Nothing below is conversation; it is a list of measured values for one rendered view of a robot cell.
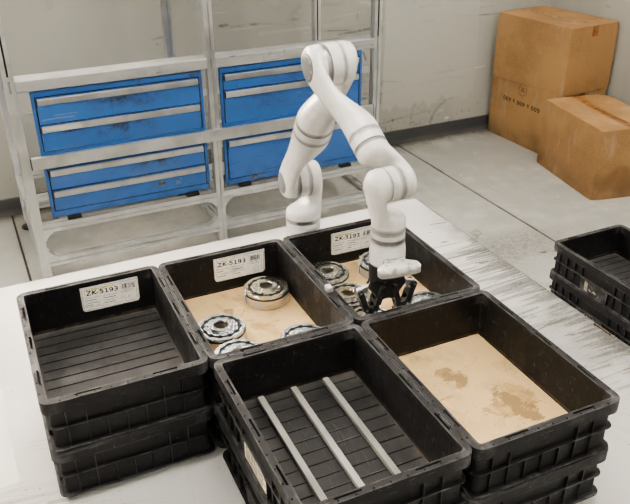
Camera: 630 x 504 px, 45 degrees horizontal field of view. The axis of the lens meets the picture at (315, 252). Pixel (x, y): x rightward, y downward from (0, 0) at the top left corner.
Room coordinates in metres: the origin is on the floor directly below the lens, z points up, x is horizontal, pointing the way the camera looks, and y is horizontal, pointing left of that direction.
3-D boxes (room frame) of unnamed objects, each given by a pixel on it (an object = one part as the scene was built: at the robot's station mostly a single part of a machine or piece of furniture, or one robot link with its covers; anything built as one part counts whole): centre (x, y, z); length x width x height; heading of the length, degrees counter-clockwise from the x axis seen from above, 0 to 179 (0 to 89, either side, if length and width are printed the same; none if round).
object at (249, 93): (3.48, 0.09, 0.60); 0.72 x 0.03 x 0.56; 115
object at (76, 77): (3.34, 0.46, 0.91); 1.70 x 0.10 x 0.05; 115
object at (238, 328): (1.34, 0.20, 0.86); 0.10 x 0.10 x 0.01
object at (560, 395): (1.13, -0.30, 0.87); 0.40 x 0.30 x 0.11; 24
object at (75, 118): (3.14, 0.81, 0.60); 0.72 x 0.03 x 0.56; 115
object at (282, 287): (1.50, 0.11, 0.86); 0.10 x 0.10 x 0.01
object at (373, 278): (1.37, -0.15, 0.96); 0.08 x 0.08 x 0.09
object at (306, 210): (1.83, 0.03, 0.95); 0.09 x 0.09 x 0.17; 22
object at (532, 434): (1.13, -0.30, 0.92); 0.40 x 0.30 x 0.02; 24
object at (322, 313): (1.37, 0.14, 0.87); 0.40 x 0.30 x 0.11; 24
